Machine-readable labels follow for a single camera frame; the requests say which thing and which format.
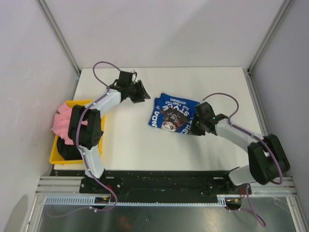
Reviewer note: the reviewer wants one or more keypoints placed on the black t shirt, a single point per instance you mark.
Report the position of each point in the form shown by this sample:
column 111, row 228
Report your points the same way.
column 67, row 151

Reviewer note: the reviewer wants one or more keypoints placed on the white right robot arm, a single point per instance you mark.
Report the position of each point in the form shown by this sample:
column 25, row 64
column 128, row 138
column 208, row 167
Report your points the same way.
column 267, row 159

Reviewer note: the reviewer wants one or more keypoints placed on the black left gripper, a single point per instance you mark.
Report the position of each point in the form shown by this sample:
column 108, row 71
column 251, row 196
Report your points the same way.
column 142, row 95

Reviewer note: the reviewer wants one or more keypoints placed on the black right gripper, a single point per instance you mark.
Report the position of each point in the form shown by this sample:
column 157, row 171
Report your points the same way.
column 193, row 130

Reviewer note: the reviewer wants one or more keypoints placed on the yellow plastic bin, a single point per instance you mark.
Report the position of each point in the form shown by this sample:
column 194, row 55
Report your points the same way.
column 55, row 158

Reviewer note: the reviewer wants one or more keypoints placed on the right aluminium frame post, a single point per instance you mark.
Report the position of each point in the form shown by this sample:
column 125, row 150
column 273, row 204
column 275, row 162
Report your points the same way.
column 274, row 26

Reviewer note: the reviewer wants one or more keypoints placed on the left aluminium frame post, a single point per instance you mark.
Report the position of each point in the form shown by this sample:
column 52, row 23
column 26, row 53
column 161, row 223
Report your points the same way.
column 58, row 34

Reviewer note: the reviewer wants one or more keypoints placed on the pink t shirt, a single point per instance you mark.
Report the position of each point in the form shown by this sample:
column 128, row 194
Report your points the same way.
column 61, row 123

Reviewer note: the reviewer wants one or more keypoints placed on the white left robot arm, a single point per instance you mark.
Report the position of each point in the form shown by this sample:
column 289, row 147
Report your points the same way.
column 85, row 120

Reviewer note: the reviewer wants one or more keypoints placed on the blue t shirt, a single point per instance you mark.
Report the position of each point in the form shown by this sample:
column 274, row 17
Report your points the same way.
column 173, row 114

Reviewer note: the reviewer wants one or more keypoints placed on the aluminium frame post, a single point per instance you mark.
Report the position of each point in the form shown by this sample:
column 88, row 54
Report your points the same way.
column 58, row 34
column 274, row 26

